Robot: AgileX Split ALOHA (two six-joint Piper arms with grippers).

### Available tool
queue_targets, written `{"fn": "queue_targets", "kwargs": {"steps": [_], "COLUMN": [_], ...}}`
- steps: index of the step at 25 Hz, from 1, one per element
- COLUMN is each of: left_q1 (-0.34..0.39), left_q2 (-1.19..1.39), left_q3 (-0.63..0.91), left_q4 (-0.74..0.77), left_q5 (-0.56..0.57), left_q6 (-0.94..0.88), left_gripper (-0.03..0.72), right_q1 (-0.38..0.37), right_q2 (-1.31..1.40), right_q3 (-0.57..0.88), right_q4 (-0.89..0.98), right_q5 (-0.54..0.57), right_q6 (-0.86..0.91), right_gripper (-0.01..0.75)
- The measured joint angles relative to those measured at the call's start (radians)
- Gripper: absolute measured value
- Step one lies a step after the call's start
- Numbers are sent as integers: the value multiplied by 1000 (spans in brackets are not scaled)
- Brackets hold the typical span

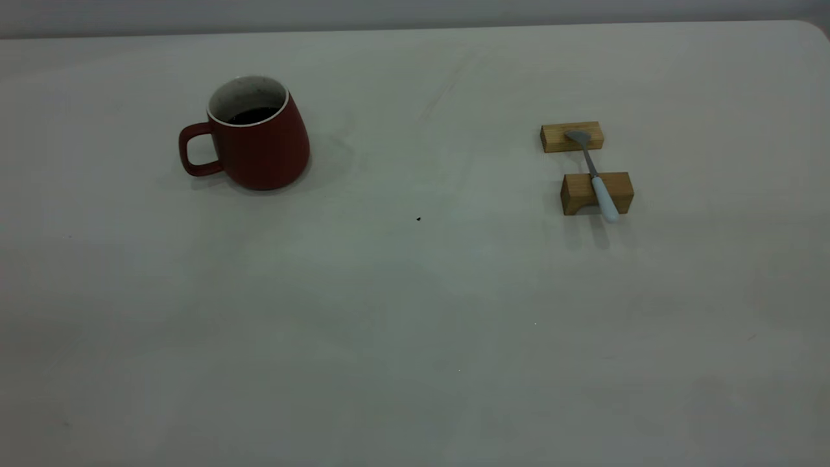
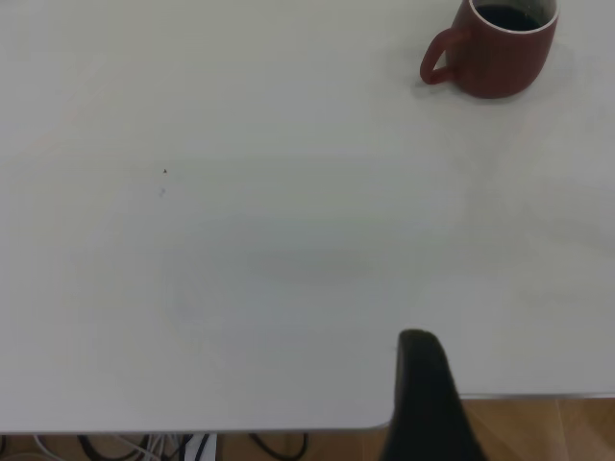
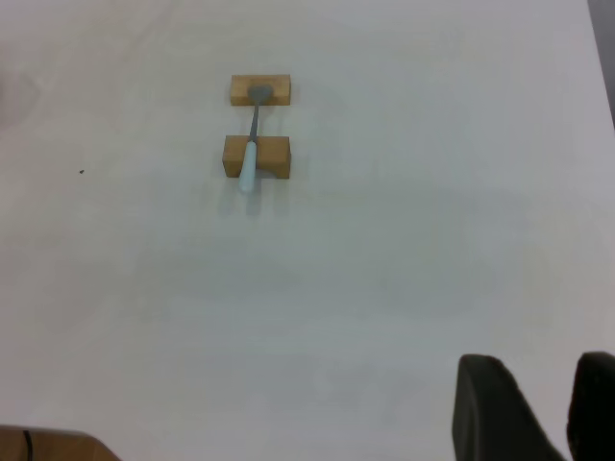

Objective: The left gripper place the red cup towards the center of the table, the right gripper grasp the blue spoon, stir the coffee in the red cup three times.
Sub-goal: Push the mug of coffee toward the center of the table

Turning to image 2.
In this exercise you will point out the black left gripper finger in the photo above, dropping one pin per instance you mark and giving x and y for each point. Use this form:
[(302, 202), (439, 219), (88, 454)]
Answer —
[(427, 408)]

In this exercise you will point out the red ceramic mug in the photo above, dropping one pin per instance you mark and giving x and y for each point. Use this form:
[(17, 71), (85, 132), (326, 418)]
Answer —
[(504, 62)]

